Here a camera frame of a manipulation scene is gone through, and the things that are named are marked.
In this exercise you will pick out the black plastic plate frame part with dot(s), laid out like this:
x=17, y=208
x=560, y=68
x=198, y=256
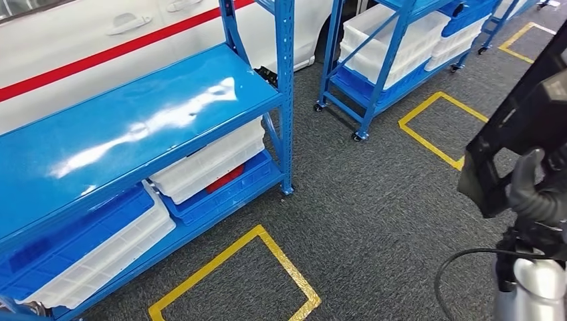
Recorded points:
x=522, y=119

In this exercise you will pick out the large blue metal shelf rack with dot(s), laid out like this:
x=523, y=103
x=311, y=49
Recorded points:
x=133, y=111

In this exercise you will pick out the red item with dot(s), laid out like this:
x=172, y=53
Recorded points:
x=223, y=179

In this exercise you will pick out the blue wheeled metal rack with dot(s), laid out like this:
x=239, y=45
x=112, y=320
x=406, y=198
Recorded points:
x=370, y=111
x=498, y=26

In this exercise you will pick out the translucent white plastic crate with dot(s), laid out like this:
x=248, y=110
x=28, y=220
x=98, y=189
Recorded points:
x=398, y=40

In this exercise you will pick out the white car red stripe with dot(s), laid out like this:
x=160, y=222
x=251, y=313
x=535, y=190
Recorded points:
x=66, y=40

